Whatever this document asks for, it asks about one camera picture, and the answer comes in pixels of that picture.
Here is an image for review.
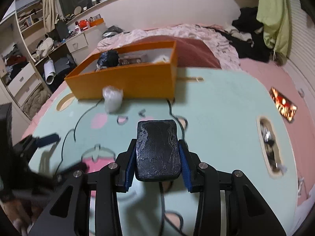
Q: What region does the person's left hand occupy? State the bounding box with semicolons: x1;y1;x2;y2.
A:
0;197;33;236

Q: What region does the pink floral blanket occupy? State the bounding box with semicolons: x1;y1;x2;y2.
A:
97;24;243;72

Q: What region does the white drawer nightstand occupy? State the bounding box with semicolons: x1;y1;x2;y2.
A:
66;27;107;53

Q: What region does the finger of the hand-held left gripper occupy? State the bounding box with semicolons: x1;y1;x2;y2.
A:
32;133;61;149
53;162;88;180

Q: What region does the dark grey cloth bundle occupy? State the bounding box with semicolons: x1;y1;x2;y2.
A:
102;25;123;39

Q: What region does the light green hanging cloth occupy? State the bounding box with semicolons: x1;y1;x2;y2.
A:
256;0;293;57

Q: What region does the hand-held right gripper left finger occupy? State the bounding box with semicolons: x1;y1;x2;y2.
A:
28;139;138;236

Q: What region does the smartphone with lit screen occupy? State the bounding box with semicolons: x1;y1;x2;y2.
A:
269;87;298;123

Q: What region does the white air conditioner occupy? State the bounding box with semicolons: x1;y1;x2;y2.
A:
15;0;41;11

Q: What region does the mint green lap table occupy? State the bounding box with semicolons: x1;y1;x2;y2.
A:
21;67;299;236

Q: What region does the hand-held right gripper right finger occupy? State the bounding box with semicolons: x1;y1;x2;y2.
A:
178;140;287;236

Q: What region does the black screen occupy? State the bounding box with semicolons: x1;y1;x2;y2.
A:
55;21;69;41

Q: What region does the cream cloth bundle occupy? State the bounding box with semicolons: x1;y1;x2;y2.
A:
37;38;53;57

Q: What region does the shiny metal item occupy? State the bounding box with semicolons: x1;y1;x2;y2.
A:
261;124;287;175

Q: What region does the beige quilted bedding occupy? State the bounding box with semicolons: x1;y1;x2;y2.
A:
22;88;51;115

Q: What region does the white paper roll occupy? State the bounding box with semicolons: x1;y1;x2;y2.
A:
44;60;57;84

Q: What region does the beige curtain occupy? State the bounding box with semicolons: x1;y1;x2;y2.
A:
41;0;59;32

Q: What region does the clear plastic bag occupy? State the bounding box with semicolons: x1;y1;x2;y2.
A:
102;86;124;114

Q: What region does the pile of black clothes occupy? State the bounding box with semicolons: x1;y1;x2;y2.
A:
215;7;273;63

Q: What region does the pink bed sheet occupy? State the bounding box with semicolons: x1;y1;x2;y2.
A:
23;47;315;208

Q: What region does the small orange box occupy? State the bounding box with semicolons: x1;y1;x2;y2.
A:
90;18;106;28

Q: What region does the white garment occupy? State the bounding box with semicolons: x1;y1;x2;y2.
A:
226;26;254;42

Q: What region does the brown foil packet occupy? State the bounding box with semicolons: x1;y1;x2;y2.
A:
119;56;149;66

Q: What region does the dusty red knit blanket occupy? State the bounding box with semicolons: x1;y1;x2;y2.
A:
144;35;221;69

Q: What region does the white curved headboard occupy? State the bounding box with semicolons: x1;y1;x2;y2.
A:
61;0;259;33

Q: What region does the black textured block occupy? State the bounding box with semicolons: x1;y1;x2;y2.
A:
134;120;183;182

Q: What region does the orange cardboard box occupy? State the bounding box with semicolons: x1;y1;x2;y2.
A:
64;41;178;101

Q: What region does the black plastic bag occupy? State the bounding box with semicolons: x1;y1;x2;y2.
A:
96;50;120;70

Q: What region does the white slatted cabinet door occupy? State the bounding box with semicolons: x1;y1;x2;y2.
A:
283;0;315;99

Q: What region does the white shelving unit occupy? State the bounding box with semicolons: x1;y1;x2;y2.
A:
0;5;53;109

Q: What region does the dark grey backpack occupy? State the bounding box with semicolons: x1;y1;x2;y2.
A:
54;56;77;74

